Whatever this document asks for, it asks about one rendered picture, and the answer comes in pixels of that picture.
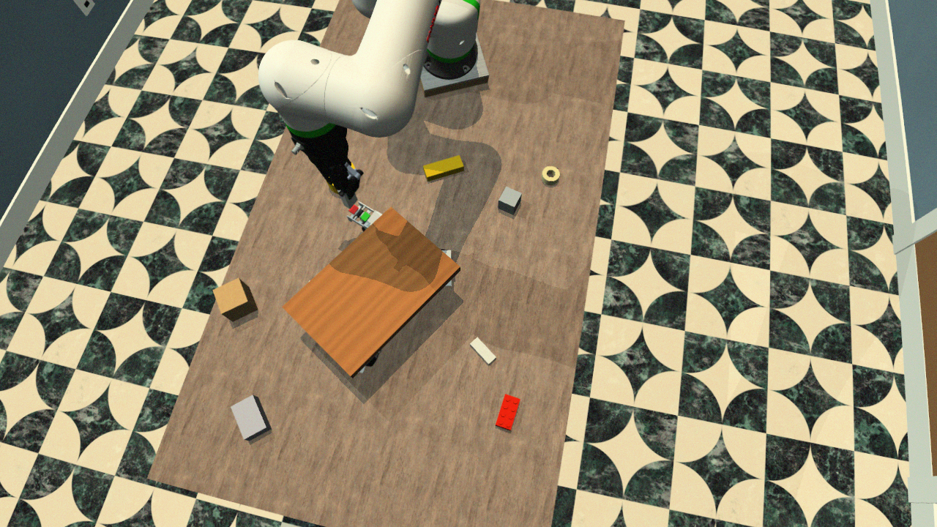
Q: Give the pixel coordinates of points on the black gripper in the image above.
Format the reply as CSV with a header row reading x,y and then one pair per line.
x,y
348,181

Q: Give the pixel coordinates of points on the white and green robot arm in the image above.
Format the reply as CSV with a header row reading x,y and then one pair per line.
x,y
373,92

